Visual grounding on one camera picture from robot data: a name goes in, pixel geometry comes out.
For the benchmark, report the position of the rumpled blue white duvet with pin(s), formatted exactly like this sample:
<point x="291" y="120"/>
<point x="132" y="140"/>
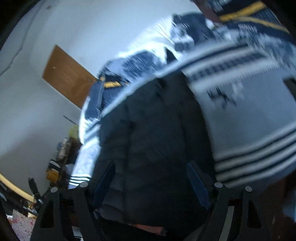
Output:
<point x="152" y="50"/>

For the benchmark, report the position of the brown wooden door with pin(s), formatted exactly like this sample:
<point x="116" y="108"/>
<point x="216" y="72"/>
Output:
<point x="68" y="77"/>

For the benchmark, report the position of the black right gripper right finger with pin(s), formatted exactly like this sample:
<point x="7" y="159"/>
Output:
<point x="232" y="214"/>

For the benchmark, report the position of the blue striped bed sheet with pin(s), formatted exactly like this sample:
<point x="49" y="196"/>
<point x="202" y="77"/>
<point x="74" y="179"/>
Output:
<point x="248" y="110"/>

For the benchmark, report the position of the lying HOMES pillow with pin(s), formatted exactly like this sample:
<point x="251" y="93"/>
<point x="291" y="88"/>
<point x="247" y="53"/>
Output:
<point x="269" y="38"/>

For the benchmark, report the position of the yellow plastic bag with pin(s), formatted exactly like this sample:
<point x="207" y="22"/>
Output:
<point x="74" y="132"/>

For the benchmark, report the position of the cluttered dark side table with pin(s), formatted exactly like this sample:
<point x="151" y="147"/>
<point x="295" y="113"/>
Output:
<point x="67" y="152"/>

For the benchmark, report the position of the black smartphone left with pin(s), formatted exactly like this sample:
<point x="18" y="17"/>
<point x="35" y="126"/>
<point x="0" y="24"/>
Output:
<point x="291" y="85"/>

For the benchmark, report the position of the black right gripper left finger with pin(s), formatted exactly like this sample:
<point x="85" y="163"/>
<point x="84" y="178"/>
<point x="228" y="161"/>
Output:
<point x="54" y="219"/>

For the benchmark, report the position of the yellow jar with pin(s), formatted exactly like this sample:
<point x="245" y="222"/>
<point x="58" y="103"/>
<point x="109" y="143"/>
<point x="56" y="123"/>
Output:
<point x="53" y="174"/>

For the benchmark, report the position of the upright HOMES pillow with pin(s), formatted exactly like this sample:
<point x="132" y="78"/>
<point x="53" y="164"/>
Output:
<point x="228" y="10"/>

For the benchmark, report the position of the black puffer jacket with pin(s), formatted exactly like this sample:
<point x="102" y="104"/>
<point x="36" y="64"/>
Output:
<point x="151" y="137"/>

